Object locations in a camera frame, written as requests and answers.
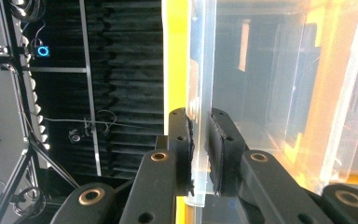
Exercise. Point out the black pole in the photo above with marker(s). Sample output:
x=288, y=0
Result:
x=15, y=62

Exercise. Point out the yellow and black organizer cabinet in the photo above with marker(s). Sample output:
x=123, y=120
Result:
x=174, y=46

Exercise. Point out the grey metal frame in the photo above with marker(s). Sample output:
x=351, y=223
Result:
x=90, y=93

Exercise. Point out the black tripod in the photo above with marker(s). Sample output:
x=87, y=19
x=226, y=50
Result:
x=12, y=183

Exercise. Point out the small camera on stand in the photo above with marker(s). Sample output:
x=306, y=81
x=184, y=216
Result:
x=74, y=136

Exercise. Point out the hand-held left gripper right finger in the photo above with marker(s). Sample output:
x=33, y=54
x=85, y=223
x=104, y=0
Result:
x=225, y=146

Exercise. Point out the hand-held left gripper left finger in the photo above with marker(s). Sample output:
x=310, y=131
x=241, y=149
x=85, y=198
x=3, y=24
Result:
x=181, y=140

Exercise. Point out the clear plastic drawer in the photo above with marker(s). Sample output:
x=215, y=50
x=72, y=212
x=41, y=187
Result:
x=261, y=93

